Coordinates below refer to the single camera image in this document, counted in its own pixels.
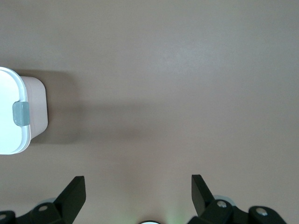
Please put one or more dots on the white box lid grey latches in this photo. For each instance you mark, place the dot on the white box lid grey latches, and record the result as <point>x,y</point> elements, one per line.
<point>9,93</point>

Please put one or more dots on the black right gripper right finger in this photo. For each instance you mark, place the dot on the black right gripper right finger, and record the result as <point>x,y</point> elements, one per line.
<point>202,196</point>

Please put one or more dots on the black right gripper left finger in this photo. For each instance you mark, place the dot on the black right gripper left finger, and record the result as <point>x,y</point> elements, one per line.
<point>70,198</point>

